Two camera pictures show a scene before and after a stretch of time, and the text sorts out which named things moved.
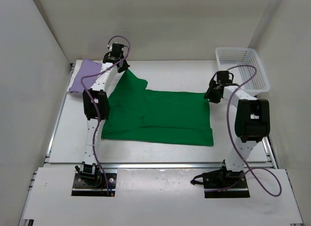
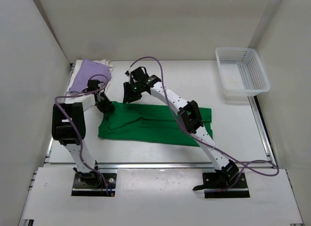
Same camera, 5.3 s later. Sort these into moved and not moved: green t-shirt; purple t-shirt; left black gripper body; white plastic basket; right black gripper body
Moved: left black gripper body; right black gripper body; green t-shirt
Not moved: purple t-shirt; white plastic basket
